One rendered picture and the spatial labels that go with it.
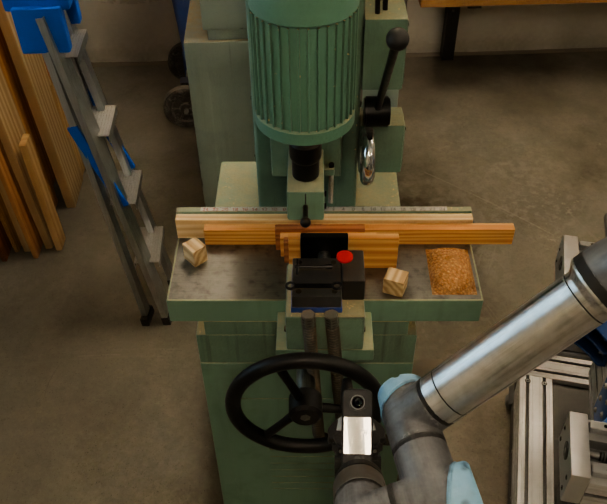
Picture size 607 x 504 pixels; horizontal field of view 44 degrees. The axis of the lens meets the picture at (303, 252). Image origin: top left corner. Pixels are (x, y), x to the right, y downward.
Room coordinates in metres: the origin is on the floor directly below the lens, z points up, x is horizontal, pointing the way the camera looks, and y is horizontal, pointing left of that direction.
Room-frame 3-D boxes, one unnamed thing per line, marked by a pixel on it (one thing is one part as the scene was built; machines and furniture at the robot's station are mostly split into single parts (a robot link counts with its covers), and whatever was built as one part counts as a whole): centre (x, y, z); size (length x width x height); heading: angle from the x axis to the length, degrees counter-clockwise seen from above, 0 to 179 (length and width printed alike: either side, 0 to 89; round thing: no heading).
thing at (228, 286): (1.03, -0.04, 0.87); 0.61 x 0.30 x 0.06; 89
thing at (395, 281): (1.00, -0.17, 0.92); 0.04 x 0.03 x 0.04; 67
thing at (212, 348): (1.27, -0.01, 0.76); 0.57 x 0.45 x 0.09; 179
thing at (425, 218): (1.16, -0.04, 0.93); 0.60 x 0.02 x 0.05; 89
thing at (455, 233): (1.14, -0.11, 0.92); 0.62 x 0.02 x 0.04; 89
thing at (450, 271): (1.05, -0.29, 0.91); 0.12 x 0.09 x 0.03; 179
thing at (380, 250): (1.07, -0.08, 0.94); 0.21 x 0.01 x 0.08; 89
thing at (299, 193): (1.16, -0.01, 1.03); 0.14 x 0.07 x 0.09; 179
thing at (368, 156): (1.27, -0.13, 1.02); 0.12 x 0.03 x 0.12; 179
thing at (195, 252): (1.10, 0.21, 0.92); 0.04 x 0.03 x 0.04; 42
